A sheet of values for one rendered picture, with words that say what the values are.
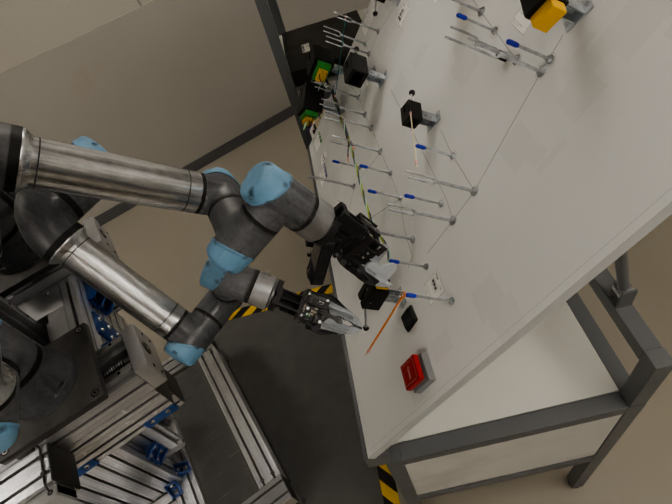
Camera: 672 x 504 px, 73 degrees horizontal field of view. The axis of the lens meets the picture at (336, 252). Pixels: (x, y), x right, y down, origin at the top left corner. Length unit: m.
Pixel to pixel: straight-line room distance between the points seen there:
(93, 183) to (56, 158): 0.06
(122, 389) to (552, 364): 1.01
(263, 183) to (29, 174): 0.33
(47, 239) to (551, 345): 1.15
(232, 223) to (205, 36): 2.60
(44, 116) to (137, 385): 2.33
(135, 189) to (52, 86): 2.42
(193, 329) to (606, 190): 0.79
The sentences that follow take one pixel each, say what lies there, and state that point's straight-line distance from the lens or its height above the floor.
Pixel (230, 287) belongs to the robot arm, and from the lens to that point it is 0.96.
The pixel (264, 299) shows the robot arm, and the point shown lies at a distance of 0.96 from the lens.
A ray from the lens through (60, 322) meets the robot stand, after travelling 1.42.
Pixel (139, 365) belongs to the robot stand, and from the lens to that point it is 1.12.
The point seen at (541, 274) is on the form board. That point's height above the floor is 1.36.
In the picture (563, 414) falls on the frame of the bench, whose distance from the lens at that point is 1.22.
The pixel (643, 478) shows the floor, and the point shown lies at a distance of 2.07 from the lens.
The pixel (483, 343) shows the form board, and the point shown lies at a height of 1.23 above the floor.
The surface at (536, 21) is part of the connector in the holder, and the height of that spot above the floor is 1.60.
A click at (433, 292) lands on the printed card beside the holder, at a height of 1.18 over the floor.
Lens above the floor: 1.92
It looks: 49 degrees down
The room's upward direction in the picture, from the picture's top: 20 degrees counter-clockwise
